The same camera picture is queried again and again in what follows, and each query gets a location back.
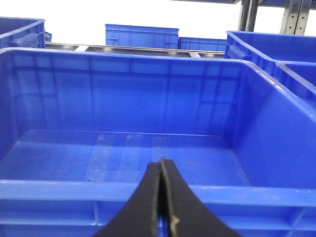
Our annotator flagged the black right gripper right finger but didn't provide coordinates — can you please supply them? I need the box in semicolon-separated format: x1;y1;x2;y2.
161;159;240;237

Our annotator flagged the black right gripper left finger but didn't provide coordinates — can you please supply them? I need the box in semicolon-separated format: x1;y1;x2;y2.
94;162;161;237

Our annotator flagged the large blue plastic bin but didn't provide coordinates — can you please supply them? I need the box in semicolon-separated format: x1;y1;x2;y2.
0;48;316;237

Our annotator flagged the far low blue crate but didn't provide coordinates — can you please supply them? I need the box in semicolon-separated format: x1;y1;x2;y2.
178;37;227;51

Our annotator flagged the near right blue bin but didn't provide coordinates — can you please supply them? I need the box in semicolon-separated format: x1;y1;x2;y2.
275;61;316;109

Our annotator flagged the blue bin at right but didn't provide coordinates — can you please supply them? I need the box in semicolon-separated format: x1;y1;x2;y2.
225;31;316;76

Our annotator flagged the blue bin at left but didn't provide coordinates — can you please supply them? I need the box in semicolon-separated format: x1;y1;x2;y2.
0;17;45;49

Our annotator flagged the metal rack frame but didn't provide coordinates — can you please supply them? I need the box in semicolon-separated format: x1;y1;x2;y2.
45;0;316;58

